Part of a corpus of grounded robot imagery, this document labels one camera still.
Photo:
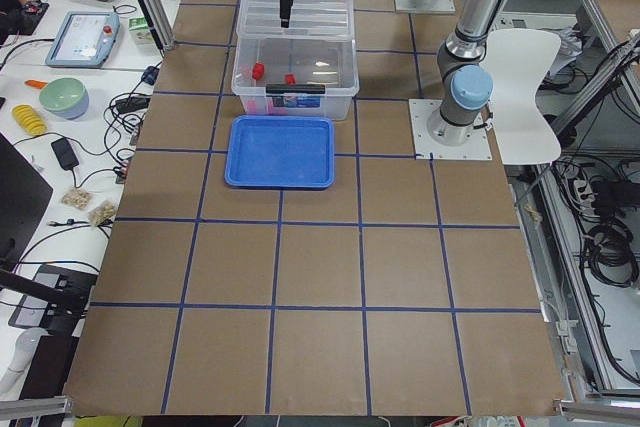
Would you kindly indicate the yellow ridged toy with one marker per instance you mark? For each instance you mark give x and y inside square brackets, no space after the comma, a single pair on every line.
[29,120]

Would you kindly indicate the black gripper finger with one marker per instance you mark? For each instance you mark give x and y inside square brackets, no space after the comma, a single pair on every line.
[285,8]

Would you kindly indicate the black box latch handle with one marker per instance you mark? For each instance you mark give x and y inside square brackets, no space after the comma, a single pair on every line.
[295,89]

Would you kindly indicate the blue plastic tray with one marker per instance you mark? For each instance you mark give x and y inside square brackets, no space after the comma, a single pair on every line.
[281,152]

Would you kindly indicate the clear plastic storage box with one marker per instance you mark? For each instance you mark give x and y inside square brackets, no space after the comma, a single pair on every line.
[332,64]

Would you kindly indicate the green bowl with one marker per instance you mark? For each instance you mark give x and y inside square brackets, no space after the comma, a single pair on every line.
[66,98]

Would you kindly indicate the blue teach pendant tablet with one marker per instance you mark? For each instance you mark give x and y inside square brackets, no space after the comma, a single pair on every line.
[84,40]

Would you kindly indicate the green white carton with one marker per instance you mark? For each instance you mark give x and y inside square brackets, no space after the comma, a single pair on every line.
[139,31]

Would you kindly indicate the black power adapter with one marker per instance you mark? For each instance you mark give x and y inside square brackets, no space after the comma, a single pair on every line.
[64,154]

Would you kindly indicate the clear plastic box lid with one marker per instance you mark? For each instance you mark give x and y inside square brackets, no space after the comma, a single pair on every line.
[328,20]

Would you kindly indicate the white chair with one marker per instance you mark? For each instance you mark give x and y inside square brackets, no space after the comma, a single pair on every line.
[518,60]

